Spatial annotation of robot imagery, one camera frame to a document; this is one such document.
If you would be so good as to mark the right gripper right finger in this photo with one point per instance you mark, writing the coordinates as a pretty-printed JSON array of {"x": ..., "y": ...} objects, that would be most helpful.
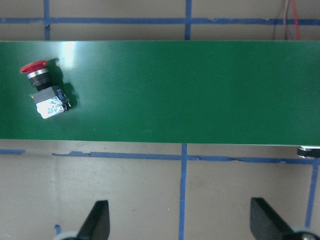
[{"x": 265, "y": 223}]

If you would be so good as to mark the green conveyor belt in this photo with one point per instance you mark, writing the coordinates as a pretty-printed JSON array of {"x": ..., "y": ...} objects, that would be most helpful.
[{"x": 163, "y": 94}]

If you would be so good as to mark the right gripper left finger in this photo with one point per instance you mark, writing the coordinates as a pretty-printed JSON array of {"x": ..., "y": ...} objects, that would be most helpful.
[{"x": 97, "y": 224}]

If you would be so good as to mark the red push button switch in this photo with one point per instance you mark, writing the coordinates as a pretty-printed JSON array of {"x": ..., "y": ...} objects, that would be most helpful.
[{"x": 50, "y": 99}]

